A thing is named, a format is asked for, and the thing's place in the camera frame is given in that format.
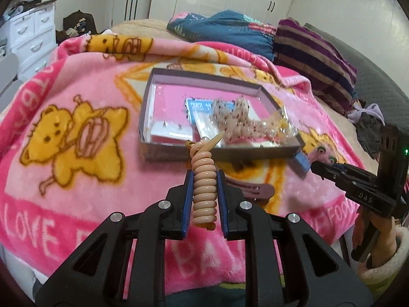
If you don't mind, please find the maroon hair clip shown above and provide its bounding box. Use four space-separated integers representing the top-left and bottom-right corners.
226 178 275 205

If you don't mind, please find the spotted fabric scrunchie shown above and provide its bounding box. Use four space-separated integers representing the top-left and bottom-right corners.
210 95 279 144

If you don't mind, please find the beige spiral hair tie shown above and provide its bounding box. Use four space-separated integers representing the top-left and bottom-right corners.
186 130 226 231

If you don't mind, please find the white small packet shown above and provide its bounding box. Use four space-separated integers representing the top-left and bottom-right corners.
193 112 225 141

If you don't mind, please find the earring card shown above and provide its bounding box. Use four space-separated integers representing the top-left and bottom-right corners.
150 120 194 144

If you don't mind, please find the pearl hair accessory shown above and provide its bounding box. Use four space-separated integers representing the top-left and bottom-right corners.
266 106 298 144

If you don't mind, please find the person's right hand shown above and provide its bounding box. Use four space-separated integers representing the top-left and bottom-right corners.
352 206 397 268

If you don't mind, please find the pile of dark clothes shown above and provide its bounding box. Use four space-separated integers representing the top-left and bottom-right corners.
347 101 385 160

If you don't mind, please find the grey headboard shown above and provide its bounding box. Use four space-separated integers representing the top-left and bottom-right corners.
304 23 409 130

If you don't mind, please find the purple striped blanket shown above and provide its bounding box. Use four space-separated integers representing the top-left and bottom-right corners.
274 18 358 116

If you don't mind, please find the shallow grey cardboard box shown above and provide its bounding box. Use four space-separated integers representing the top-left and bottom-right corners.
139 68 304 161

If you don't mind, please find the pink bear fleece blanket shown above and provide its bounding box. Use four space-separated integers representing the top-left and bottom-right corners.
1 35 364 294

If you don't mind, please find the blue floral quilt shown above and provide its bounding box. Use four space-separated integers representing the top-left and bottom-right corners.
166 10 277 61

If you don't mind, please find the grey chair back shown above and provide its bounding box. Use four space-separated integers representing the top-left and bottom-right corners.
0 53 23 111

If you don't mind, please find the white drawer dresser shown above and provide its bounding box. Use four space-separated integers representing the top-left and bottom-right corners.
1 0 57 81

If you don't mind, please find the black bag on floor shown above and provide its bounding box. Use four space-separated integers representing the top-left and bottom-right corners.
55 10 98 45

